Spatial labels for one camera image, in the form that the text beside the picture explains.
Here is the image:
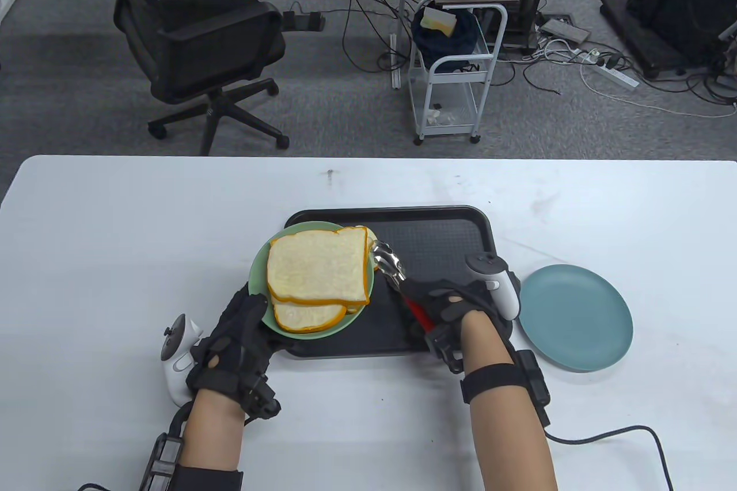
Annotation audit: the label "dark blue cloth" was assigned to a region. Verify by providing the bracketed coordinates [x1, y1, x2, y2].
[411, 6, 482, 70]

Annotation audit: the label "blue plate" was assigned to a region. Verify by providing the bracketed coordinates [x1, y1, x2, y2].
[518, 264, 635, 372]

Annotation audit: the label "black plastic tray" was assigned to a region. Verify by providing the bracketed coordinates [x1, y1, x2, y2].
[283, 205, 508, 359]

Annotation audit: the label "white hand controller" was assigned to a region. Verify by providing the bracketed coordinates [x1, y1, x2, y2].
[161, 314, 203, 406]
[464, 253, 522, 321]

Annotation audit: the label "black right forearm strap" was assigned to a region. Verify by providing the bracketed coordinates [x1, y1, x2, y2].
[460, 363, 519, 405]

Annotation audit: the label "red handled metal tongs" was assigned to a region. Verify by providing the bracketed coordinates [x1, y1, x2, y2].
[371, 240, 439, 337]

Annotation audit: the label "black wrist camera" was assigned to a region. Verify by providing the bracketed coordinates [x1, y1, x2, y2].
[514, 349, 552, 429]
[140, 402, 195, 491]

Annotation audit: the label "green plate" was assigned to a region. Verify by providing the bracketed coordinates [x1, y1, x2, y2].
[248, 223, 377, 340]

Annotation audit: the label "white right hand controller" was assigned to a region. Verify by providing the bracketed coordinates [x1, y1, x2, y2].
[464, 253, 522, 321]

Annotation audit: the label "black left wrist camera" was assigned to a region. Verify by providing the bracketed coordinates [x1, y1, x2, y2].
[140, 402, 195, 491]

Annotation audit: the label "black left forearm strap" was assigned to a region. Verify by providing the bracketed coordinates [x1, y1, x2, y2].
[172, 463, 244, 491]

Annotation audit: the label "large bread slice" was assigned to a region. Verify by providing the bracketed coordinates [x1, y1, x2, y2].
[266, 227, 370, 307]

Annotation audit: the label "person's right hand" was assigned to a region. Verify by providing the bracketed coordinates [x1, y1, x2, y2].
[396, 278, 513, 375]

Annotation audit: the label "white power strip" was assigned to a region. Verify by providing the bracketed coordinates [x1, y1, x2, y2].
[578, 50, 641, 90]

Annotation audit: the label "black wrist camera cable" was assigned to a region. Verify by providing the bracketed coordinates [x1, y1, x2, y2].
[541, 425, 675, 491]

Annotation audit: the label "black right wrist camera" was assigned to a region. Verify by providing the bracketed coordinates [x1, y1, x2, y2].
[514, 349, 552, 429]

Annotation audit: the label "yellow sponge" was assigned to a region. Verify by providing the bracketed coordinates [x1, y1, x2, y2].
[420, 8, 457, 36]

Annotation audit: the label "grey floor box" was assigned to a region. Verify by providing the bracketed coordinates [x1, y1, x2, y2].
[540, 17, 592, 44]

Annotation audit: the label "black office chair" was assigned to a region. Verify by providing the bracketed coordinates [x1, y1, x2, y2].
[71, 0, 291, 156]

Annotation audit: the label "person's left hand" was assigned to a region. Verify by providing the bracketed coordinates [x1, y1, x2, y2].
[186, 284, 283, 427]

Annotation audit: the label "white left hand controller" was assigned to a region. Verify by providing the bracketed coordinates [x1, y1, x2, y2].
[161, 314, 203, 406]

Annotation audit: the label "person's left forearm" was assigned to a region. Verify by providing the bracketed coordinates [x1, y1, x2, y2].
[178, 387, 245, 475]

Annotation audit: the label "white metal rail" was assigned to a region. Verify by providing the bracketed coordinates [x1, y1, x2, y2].
[391, 0, 414, 90]

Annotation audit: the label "black power strip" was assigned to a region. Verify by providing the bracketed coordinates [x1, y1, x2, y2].
[282, 10, 326, 32]

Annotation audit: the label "person's right forearm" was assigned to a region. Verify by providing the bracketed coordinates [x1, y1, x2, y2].
[459, 311, 559, 491]

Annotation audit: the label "black forearm strap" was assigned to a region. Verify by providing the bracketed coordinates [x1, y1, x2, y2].
[460, 363, 519, 405]
[172, 463, 244, 491]

